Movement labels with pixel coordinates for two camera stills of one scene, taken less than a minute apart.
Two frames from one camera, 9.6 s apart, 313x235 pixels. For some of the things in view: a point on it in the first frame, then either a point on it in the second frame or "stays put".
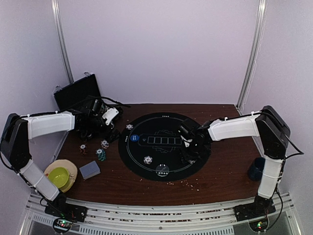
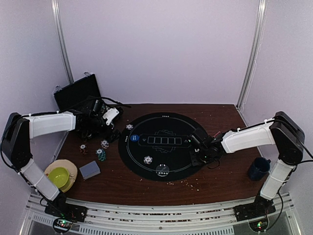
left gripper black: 112,137 stays put
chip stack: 104,144 stays put
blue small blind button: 134,137 stays put
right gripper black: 186,157 to 194,161
